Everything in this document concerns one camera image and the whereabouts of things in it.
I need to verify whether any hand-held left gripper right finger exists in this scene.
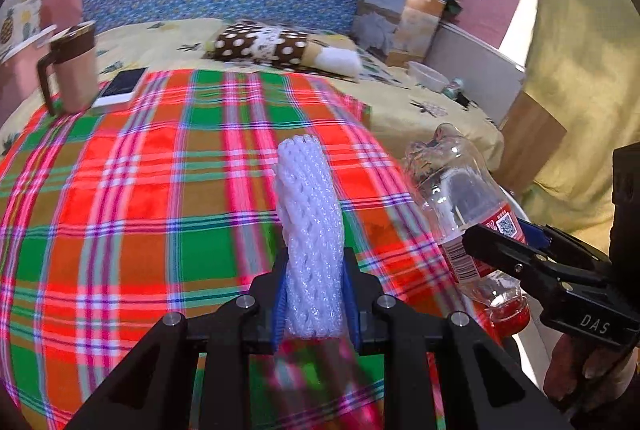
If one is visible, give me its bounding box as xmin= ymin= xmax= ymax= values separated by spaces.
xmin=342 ymin=246 xmax=573 ymax=430

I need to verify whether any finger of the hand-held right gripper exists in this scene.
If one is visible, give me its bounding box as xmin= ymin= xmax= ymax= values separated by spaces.
xmin=517 ymin=219 xmax=615 ymax=272
xmin=461 ymin=223 xmax=608 ymax=306

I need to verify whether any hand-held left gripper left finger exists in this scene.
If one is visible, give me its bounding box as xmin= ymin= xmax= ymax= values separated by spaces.
xmin=65 ymin=257 xmax=289 ymax=430

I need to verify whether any clear plastic bottle red cap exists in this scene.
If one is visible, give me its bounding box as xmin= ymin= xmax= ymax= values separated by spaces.
xmin=402 ymin=123 xmax=532 ymax=338

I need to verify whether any white foam net sleeve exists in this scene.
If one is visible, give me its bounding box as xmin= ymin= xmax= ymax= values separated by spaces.
xmin=274 ymin=135 xmax=347 ymax=341

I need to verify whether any person's right hand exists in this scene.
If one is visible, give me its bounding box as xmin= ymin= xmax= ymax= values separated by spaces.
xmin=542 ymin=335 xmax=638 ymax=413

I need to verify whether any wooden board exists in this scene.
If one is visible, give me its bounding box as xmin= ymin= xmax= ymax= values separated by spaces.
xmin=497 ymin=90 xmax=568 ymax=198

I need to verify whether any red green plaid blanket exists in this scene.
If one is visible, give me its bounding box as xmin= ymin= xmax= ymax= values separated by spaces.
xmin=0 ymin=68 xmax=506 ymax=430

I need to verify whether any yellow pineapple print bed sheet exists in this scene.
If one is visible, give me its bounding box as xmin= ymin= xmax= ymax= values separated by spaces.
xmin=0 ymin=18 xmax=505 ymax=171

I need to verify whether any white cabinet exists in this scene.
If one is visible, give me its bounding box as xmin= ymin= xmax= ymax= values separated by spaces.
xmin=425 ymin=21 xmax=526 ymax=127

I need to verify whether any yellow green curtain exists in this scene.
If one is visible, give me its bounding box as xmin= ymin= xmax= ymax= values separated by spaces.
xmin=522 ymin=0 xmax=640 ymax=236

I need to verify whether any white bowl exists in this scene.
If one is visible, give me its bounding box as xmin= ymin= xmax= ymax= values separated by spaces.
xmin=407 ymin=60 xmax=449 ymax=94

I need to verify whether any printed cardboard box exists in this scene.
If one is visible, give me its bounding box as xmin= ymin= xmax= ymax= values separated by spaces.
xmin=350 ymin=0 xmax=448 ymax=68

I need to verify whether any brown polka dot patchwork pillow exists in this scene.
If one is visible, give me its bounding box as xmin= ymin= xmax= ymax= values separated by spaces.
xmin=204 ymin=20 xmax=363 ymax=82

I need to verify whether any white smartphone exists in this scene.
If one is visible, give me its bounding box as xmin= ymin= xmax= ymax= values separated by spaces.
xmin=91 ymin=67 xmax=151 ymax=110

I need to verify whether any beige mug with brown lid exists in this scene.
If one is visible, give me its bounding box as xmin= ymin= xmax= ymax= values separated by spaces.
xmin=37 ymin=21 xmax=101 ymax=116

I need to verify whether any pink storage box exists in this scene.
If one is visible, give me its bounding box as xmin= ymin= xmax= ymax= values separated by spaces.
xmin=0 ymin=25 xmax=58 ymax=121

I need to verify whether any white pineapple print storage bag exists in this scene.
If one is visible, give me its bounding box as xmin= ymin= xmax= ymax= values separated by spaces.
xmin=0 ymin=0 xmax=56 ymax=61

